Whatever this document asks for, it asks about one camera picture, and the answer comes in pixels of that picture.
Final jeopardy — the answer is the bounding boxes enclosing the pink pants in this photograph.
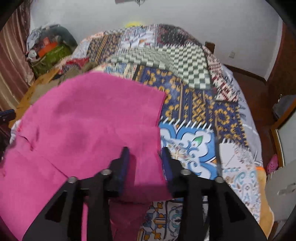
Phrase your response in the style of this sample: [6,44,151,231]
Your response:
[1,72,171,240]

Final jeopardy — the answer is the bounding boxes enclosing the white wall socket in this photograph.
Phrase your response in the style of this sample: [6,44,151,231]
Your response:
[229,51,235,59]

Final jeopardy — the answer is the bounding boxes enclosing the patchwork patterned bed cover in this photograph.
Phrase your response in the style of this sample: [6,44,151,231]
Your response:
[58,23,275,241]

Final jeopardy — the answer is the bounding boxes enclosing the orange box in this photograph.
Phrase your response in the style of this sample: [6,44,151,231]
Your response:
[38,42,58,58]

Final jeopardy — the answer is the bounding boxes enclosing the wooden lap desk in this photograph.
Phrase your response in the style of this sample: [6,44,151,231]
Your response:
[9,68,59,128]

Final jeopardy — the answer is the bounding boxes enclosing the striped pink beige curtain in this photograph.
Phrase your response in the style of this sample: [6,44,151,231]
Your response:
[1,1,35,110]

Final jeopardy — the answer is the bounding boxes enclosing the grey neck pillow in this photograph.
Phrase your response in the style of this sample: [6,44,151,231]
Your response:
[50,26,77,47]

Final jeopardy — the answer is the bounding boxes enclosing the olive green folded garment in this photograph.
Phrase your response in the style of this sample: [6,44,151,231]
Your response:
[29,65,94,104]

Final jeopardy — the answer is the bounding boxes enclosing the yellow foam tube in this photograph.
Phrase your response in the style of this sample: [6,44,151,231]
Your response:
[125,22,143,28]

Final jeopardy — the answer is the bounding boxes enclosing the red patterned cloth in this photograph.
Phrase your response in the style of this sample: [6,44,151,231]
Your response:
[63,57,89,69]

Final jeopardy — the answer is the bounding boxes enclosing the green storage bag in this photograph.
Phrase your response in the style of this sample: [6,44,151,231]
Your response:
[30,44,72,78]

